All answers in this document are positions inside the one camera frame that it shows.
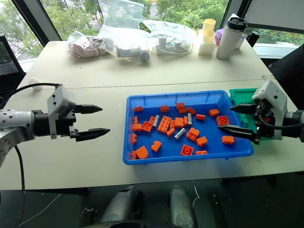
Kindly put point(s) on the white power adapter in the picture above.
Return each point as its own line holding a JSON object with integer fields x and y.
{"x": 171, "y": 46}

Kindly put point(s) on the white tumbler with black lid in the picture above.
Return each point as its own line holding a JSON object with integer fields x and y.
{"x": 229, "y": 40}

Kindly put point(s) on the orange rounded toy block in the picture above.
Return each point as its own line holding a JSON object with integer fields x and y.
{"x": 140, "y": 153}

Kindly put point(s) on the grey rounded robot leg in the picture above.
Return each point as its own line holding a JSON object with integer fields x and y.
{"x": 121, "y": 204}
{"x": 181, "y": 206}

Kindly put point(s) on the grey cylinder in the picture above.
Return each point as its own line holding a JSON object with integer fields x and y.
{"x": 144, "y": 56}

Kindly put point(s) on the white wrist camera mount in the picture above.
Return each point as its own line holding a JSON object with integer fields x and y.
{"x": 270, "y": 91}
{"x": 60, "y": 97}

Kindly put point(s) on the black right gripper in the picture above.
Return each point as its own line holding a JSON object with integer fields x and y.
{"x": 262, "y": 111}

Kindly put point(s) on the yellow plastic cup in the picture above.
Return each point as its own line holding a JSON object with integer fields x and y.
{"x": 209, "y": 29}

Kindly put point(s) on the green plastic tray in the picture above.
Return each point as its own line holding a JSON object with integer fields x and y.
{"x": 242, "y": 95}

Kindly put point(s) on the plastic bag with pink contents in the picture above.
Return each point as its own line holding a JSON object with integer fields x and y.
{"x": 83, "y": 48}

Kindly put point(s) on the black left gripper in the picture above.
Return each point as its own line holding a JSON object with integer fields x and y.
{"x": 66, "y": 121}

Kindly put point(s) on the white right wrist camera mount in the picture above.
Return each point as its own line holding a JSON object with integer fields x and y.
{"x": 270, "y": 91}

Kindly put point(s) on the large clear plastic bag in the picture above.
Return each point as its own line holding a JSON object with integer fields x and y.
{"x": 123, "y": 26}

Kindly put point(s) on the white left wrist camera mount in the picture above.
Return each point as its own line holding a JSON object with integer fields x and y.
{"x": 60, "y": 97}

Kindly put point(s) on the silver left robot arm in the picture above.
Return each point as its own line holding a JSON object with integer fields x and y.
{"x": 16, "y": 121}

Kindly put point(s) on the black metal floor bracket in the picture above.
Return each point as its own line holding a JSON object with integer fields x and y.
{"x": 222, "y": 209}

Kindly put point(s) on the white crumpled tissue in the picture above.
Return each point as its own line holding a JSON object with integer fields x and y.
{"x": 35, "y": 83}

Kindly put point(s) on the black mesh office chair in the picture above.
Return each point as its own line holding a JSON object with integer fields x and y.
{"x": 8, "y": 64}

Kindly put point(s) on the black bottle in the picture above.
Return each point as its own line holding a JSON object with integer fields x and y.
{"x": 253, "y": 36}

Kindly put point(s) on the silver battery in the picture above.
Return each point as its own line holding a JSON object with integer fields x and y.
{"x": 155, "y": 120}
{"x": 179, "y": 134}
{"x": 189, "y": 118}

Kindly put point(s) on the orange 2x4 studded brick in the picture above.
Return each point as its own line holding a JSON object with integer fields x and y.
{"x": 164, "y": 124}

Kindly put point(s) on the black chair backrest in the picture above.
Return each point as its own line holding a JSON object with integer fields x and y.
{"x": 289, "y": 69}

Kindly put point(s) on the blue plastic tray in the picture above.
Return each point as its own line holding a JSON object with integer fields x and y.
{"x": 171, "y": 147}

